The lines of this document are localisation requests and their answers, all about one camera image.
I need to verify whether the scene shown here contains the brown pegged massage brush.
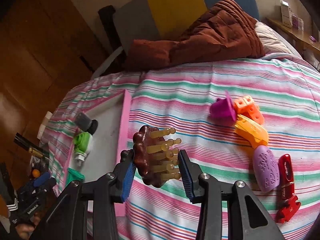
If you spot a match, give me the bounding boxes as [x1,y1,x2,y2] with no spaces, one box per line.
[133,125,182,188]

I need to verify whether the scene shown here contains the green plastic spool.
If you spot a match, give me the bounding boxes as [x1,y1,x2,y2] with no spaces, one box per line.
[66,167,85,185]

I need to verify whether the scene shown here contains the lime green white toy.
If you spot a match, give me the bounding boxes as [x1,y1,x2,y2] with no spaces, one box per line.
[73,132,93,167]

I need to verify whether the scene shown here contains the purple patterned egg shell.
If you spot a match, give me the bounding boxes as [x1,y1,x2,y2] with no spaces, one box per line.
[253,145,280,193]

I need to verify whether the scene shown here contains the black grey cylinder lens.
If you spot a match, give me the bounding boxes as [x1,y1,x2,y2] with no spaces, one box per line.
[74,112,98,135]

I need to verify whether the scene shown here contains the orange plastic shell piece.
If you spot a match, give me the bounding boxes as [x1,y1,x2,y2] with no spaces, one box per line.
[234,114,269,149]

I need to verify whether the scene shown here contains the magenta plastic funnel cup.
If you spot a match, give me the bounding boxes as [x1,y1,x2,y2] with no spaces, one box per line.
[209,91,237,125]

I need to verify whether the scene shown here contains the orange perforated cube block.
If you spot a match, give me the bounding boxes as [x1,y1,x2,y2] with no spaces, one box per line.
[233,95,265,125]

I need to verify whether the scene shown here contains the person's left hand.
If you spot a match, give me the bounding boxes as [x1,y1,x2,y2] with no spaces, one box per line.
[15,215,41,240]

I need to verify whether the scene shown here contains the small red plastic clip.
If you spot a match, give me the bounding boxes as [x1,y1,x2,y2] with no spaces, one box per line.
[276,195,301,224]

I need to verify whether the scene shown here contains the pink shallow tray box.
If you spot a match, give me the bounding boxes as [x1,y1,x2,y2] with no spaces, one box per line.
[60,89,132,217]

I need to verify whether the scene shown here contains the red glossy cylinder case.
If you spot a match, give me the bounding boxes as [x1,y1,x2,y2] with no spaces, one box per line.
[278,154,295,200]

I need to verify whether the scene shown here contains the striped bed cover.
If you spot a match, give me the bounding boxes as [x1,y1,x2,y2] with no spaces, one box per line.
[41,53,319,239]

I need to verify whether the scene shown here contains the grey yellow blue headboard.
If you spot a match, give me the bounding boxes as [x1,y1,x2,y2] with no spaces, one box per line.
[113,0,259,51]

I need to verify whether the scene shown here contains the brown quilted blanket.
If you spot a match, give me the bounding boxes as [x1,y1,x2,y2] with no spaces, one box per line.
[124,0,265,71]

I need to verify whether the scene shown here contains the pale pillow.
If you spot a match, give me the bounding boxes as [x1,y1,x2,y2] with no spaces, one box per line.
[255,21,302,58]

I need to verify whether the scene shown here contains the wooden bedside table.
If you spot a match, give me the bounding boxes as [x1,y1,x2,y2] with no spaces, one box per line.
[266,17,319,56]

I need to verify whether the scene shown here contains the purple small box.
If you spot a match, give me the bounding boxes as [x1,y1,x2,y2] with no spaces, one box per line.
[292,14,304,31]

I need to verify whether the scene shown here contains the white carton box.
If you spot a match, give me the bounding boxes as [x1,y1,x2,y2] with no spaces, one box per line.
[280,0,292,28]

